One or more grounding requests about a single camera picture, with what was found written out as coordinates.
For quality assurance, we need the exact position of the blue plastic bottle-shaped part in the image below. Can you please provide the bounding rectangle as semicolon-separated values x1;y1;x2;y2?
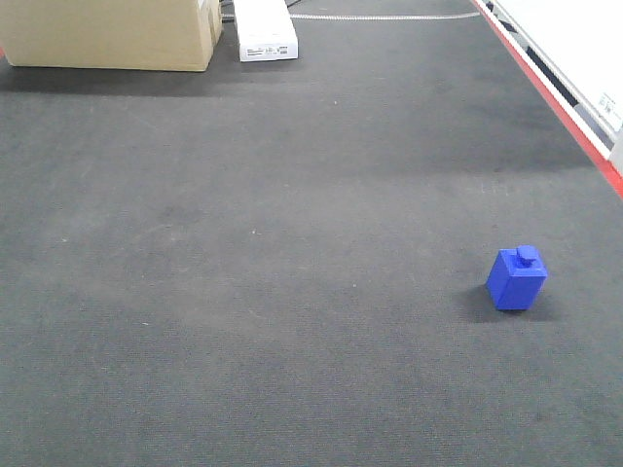
486;245;548;311

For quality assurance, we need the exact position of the grey conveyor belt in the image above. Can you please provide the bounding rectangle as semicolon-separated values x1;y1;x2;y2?
1;1;622;466

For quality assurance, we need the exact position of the long white carton box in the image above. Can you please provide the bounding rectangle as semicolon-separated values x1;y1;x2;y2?
234;0;299;62

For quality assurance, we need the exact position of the brown cardboard box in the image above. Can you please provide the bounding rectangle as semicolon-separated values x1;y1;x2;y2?
1;0;222;72

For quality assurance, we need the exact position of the white board panel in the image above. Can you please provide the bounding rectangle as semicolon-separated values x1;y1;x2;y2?
486;0;623;162

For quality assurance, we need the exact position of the red conveyor side frame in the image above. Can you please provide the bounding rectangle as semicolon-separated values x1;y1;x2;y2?
472;1;622;198

